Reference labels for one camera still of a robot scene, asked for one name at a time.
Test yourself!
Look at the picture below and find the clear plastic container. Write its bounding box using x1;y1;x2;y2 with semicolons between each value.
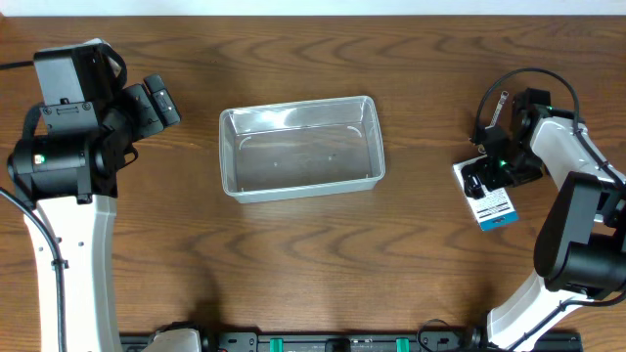
219;96;385;203

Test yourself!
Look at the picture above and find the white blue cardboard box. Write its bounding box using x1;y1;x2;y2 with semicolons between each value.
452;155;518;231

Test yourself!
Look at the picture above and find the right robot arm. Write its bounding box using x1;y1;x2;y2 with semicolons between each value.
453;88;625;351

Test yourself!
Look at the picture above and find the silver wrench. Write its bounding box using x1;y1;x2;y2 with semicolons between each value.
488;91;509;128

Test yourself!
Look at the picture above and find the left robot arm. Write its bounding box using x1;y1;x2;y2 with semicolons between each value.
7;39;181;351

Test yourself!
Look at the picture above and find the black mounting rail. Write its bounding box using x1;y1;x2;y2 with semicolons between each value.
120;330;584;352

